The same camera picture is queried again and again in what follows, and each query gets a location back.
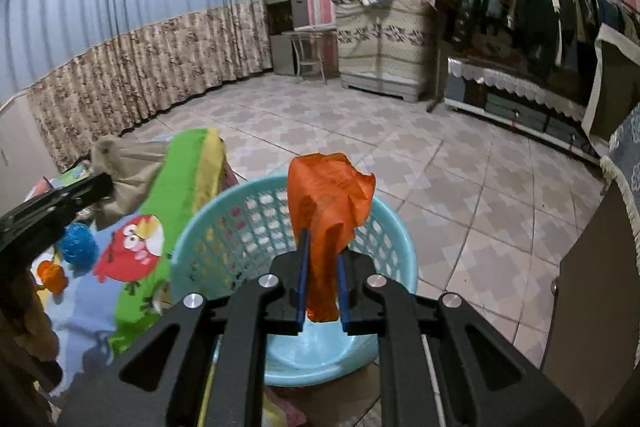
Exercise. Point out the blue mesh ball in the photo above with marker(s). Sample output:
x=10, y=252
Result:
x=77, y=244

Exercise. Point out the white lace cloth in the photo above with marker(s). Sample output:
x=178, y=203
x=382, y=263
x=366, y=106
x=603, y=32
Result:
x=500, y=79

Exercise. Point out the pink printed sheet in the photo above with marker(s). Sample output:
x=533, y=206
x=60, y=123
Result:
x=229, y=182

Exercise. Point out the blue and beige curtain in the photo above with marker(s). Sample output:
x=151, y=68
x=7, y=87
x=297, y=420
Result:
x=150, y=32

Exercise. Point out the water dispenser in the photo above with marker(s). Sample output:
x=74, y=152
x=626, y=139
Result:
x=285, y=52

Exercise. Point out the brown wooden cabinet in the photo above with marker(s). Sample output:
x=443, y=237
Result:
x=595, y=307

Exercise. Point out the metal clothes rack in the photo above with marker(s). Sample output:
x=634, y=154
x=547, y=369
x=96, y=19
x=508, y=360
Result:
x=431, y=105

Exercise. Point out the light blue plastic basket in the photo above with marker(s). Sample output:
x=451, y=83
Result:
x=330, y=357

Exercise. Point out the brown cloth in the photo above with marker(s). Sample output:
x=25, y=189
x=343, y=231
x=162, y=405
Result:
x=25, y=332

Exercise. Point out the tangerine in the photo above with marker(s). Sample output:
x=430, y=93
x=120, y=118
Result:
x=50, y=276

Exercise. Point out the low dark cabinet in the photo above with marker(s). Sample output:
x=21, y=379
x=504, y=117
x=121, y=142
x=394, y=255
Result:
x=515, y=113

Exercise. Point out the cabinet with patterned cover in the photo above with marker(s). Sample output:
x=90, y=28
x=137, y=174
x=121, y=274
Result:
x=380, y=42

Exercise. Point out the dark chair with white trim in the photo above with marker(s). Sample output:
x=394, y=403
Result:
x=615, y=82

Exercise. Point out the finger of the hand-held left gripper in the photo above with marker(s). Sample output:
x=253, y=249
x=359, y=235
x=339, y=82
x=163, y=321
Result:
x=82, y=193

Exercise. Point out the small folding table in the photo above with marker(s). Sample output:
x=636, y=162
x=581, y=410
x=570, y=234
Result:
x=312, y=30

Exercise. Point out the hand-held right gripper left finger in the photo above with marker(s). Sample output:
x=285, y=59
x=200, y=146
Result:
x=302, y=279

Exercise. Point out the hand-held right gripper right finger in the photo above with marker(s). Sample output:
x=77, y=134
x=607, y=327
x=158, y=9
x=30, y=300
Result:
x=342, y=289

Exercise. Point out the cartoon bird printed blanket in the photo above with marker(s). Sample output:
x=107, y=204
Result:
x=145, y=232

